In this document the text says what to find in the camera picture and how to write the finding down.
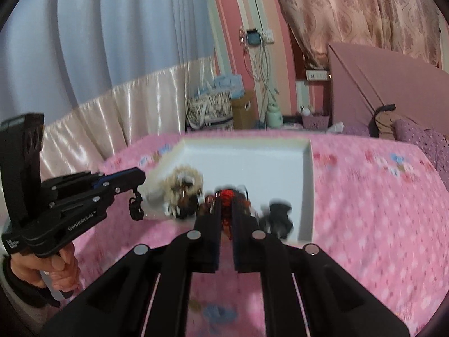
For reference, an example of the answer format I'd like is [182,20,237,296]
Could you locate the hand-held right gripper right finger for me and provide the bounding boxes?
[232,194,410,337]

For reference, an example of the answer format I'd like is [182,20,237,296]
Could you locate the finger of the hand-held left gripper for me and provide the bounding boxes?
[41,168,147,192]
[49,187,124,218]

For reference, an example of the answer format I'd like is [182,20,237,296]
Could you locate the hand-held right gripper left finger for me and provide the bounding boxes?
[40,196,223,337]

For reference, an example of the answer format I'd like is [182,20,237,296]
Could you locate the black knotted cord bracelet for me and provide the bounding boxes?
[127,187,145,222]

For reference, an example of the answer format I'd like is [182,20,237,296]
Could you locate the brown wooden bead bracelet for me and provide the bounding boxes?
[199,185,262,242]

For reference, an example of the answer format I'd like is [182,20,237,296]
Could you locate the white shallow tray box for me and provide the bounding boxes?
[143,137,315,243]

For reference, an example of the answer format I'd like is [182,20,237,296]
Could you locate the person's left forearm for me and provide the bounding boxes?
[0,254,62,311]

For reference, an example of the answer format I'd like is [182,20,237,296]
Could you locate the person's left hand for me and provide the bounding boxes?
[10,242,80,300]

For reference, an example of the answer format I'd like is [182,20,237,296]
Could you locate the black hair claw clip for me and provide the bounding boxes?
[260,199,294,240]

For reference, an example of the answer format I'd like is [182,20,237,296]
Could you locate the cream satin curtain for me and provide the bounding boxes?
[38,55,220,179]

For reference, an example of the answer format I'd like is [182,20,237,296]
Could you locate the brown cardboard box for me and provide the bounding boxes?
[230,90,257,130]

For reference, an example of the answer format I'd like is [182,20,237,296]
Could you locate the pink floral blanket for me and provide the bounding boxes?
[72,129,449,337]

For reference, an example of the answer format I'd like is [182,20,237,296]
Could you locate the blue sheer curtain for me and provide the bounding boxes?
[0,0,218,127]

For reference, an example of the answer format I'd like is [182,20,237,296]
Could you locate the purple plastic basket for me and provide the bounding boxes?
[301,112,331,131]

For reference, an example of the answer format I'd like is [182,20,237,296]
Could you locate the purple dotted pillow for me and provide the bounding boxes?
[392,119,449,178]

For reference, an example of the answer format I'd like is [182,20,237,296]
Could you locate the pink bed headboard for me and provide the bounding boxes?
[326,41,449,141]

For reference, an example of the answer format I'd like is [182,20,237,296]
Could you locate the pink patterned curtain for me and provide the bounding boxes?
[267,0,443,71]

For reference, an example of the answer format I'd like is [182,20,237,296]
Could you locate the cream fluffy hair tie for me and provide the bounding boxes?
[164,166,205,204]

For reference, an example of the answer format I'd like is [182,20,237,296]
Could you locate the hanging white cables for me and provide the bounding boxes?
[239,26,281,113]

